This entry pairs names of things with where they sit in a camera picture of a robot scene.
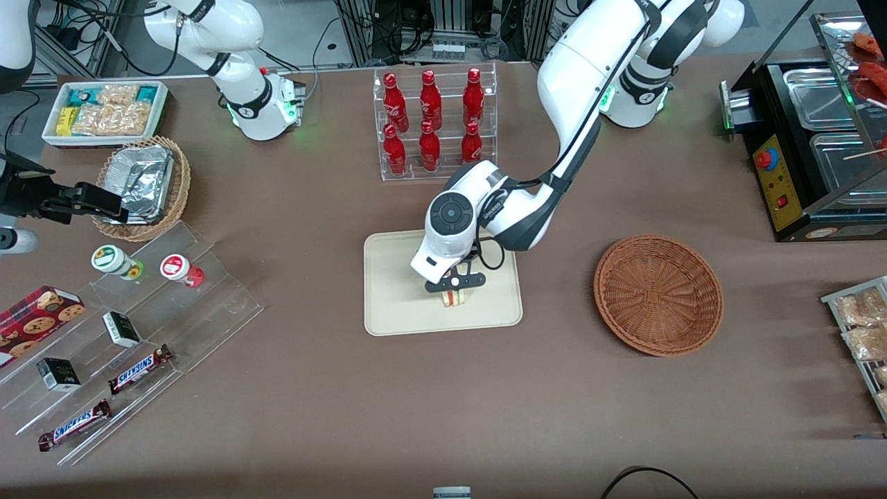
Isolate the red sausage skewer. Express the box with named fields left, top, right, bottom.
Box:
left=853, top=32, right=886, bottom=59
left=858, top=61, right=887, bottom=106

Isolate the black looped cable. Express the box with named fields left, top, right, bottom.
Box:
left=599, top=466, right=701, bottom=499

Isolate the clear acrylic stepped display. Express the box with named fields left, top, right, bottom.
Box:
left=0, top=220, right=265, bottom=467

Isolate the brown wicker basket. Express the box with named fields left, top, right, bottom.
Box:
left=593, top=234, right=725, bottom=358

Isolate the clear acrylic bottle rack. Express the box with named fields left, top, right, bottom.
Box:
left=373, top=62, right=498, bottom=182

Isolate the aluminium foil container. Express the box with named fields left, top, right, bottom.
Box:
left=103, top=145, right=175, bottom=225

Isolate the green lid cup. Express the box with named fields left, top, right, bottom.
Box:
left=91, top=245, right=145, bottom=281

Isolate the light wicker basket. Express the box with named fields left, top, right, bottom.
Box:
left=91, top=136, right=192, bottom=243

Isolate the large clear cracker bag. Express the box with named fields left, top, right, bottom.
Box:
left=72, top=102, right=152, bottom=137

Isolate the stainless steel pan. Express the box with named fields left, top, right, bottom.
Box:
left=782, top=67, right=861, bottom=132
left=809, top=131, right=887, bottom=193

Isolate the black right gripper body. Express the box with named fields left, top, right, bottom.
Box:
left=0, top=154, right=67, bottom=220

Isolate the small black box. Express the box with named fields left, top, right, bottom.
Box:
left=36, top=358, right=82, bottom=393
left=102, top=311, right=142, bottom=349

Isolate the red cookie box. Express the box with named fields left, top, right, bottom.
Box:
left=0, top=285, right=87, bottom=369

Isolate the snickers chocolate bar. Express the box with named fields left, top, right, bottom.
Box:
left=107, top=344, right=175, bottom=396
left=37, top=399, right=113, bottom=453

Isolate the red cola bottle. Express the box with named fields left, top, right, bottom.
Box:
left=420, top=69, right=443, bottom=131
left=461, top=121, right=484, bottom=167
left=383, top=123, right=407, bottom=175
left=463, top=67, right=485, bottom=128
left=419, top=121, right=441, bottom=172
left=383, top=72, right=410, bottom=133

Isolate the black food warmer case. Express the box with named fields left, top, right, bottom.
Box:
left=719, top=0, right=887, bottom=243

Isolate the red lid cup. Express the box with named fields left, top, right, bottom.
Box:
left=159, top=254, right=206, bottom=289

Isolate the aluminium frame rack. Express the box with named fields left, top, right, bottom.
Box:
left=336, top=0, right=576, bottom=67

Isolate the white snack bin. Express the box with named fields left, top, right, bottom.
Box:
left=42, top=80, right=170, bottom=149

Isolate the small clear cracker bag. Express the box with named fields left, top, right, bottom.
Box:
left=97, top=84, right=140, bottom=107

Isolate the grey wire rack tray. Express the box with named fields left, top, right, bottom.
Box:
left=820, top=276, right=887, bottom=424

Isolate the beige plastic tray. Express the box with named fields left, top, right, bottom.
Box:
left=364, top=230, right=523, bottom=337

